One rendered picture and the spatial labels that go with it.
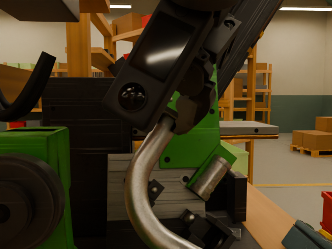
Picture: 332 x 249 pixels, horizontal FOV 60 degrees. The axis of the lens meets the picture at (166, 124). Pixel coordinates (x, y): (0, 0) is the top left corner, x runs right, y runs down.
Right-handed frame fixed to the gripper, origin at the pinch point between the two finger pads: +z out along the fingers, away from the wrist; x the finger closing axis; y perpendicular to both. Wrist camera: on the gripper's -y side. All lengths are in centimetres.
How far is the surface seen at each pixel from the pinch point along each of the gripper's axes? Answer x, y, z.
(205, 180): -8.0, 2.3, 12.9
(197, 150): -4.1, 7.3, 13.9
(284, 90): -80, 749, 651
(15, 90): 44, 4, 27
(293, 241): -27.7, 5.8, 23.3
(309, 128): -212, 718, 724
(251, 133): -11.7, 23.8, 22.6
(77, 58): 65, 45, 59
